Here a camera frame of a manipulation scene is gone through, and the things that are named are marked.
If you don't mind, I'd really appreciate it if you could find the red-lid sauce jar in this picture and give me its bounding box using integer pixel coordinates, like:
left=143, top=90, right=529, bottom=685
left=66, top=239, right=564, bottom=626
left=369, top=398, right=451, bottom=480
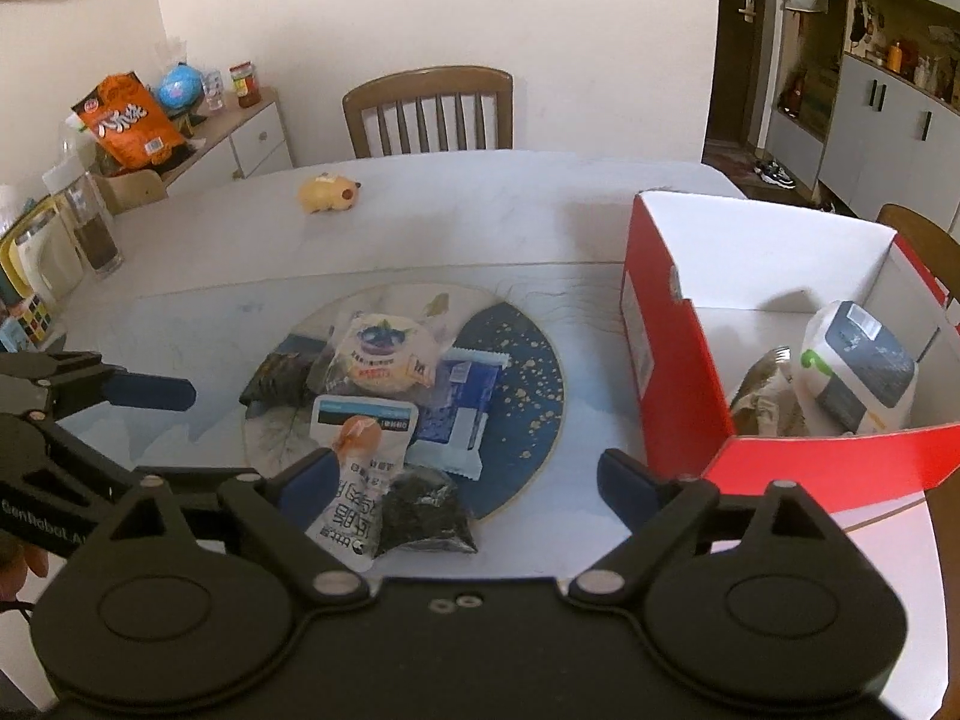
left=229, top=62, right=262, bottom=108

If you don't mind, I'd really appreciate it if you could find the small cardboard box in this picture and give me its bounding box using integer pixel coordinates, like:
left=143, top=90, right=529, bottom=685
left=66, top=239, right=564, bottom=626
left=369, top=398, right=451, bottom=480
left=96, top=169, right=167, bottom=215

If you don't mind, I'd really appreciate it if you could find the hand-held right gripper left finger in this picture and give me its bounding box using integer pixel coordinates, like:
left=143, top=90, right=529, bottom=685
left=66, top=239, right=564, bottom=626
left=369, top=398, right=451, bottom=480
left=105, top=446, right=372, bottom=601

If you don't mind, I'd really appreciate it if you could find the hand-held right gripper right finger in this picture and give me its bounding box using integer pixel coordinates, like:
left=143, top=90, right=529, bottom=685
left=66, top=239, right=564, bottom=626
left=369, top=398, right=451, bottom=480
left=574, top=448, right=848, bottom=601

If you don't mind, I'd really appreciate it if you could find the yellow plush toy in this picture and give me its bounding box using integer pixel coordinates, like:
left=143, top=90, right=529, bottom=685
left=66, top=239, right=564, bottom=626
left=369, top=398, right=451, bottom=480
left=298, top=172, right=362, bottom=215

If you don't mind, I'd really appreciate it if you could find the black seaweed packet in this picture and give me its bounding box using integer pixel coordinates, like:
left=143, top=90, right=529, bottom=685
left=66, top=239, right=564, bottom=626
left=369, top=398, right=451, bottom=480
left=371, top=465, right=481, bottom=557
left=238, top=352, right=331, bottom=410

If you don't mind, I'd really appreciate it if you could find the white side cabinet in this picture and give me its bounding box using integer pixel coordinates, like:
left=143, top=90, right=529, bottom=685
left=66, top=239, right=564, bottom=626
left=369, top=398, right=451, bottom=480
left=112, top=86, right=295, bottom=203

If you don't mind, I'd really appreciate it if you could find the orange snack bag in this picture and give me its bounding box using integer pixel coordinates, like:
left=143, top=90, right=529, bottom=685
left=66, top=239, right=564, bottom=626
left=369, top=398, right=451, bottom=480
left=71, top=71, right=188, bottom=170

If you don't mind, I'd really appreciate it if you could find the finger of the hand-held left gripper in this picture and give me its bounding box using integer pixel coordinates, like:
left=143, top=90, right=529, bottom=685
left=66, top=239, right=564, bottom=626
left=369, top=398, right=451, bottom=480
left=0, top=351, right=197, bottom=421
left=0, top=412, right=145, bottom=512

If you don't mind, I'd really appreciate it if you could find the person's left hand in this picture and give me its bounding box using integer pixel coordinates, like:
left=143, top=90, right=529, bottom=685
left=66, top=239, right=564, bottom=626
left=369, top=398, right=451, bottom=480
left=0, top=538, right=50, bottom=607

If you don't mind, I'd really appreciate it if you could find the white grey tissue pack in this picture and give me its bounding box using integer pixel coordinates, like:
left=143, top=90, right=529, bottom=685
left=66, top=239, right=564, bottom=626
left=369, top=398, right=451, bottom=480
left=796, top=300, right=922, bottom=436

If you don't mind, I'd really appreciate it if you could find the white patterned desktop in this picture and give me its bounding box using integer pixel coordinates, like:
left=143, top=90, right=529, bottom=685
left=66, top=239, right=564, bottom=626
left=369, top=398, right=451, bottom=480
left=0, top=150, right=947, bottom=720

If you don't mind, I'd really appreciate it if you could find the dark brown door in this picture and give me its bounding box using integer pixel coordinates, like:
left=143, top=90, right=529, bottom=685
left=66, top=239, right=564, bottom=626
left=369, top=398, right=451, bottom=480
left=711, top=0, right=788, bottom=160

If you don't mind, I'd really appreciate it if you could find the blue white snack packet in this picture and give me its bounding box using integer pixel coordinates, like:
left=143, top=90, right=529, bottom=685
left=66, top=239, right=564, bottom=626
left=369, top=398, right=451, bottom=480
left=409, top=349, right=511, bottom=479

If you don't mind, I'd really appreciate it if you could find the silver foil snack bag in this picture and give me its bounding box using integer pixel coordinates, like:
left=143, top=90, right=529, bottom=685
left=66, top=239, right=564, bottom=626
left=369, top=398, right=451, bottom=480
left=729, top=345, right=815, bottom=437

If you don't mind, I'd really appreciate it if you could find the blueberry bread packet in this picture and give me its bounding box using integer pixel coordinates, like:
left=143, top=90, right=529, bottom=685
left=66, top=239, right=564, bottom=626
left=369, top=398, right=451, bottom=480
left=326, top=313, right=436, bottom=398

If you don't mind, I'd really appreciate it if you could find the brown wooden chair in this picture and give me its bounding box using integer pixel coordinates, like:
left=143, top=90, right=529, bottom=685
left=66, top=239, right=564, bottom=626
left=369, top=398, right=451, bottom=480
left=343, top=66, right=515, bottom=160
left=876, top=204, right=960, bottom=331

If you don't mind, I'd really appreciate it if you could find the round blue patterned turntable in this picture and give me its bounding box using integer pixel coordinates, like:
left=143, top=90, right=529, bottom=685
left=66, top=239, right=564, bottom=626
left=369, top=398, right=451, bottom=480
left=241, top=281, right=565, bottom=522

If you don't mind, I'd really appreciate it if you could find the colourful puzzle cube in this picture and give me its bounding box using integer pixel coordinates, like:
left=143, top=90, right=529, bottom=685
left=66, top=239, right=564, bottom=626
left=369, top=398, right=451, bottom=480
left=0, top=292, right=58, bottom=350

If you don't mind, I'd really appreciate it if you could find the white yellow jug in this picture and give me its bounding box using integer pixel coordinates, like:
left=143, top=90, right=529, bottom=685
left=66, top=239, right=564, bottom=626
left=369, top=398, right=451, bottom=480
left=0, top=195, right=85, bottom=308

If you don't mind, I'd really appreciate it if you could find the white pouch with orange figure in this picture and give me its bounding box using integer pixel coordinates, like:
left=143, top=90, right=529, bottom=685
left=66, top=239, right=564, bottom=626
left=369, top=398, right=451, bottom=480
left=304, top=394, right=419, bottom=571

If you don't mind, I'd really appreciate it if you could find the red cardboard box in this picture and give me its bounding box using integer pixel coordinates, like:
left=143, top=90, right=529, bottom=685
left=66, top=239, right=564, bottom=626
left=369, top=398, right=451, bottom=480
left=619, top=191, right=960, bottom=518

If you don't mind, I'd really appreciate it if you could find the grey wooden wall cabinet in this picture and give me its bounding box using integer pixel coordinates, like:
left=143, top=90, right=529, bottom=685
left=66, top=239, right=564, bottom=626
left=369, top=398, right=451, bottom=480
left=761, top=0, right=960, bottom=241

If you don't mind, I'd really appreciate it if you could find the blue globe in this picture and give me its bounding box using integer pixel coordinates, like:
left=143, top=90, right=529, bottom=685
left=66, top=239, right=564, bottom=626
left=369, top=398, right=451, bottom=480
left=156, top=62, right=205, bottom=121

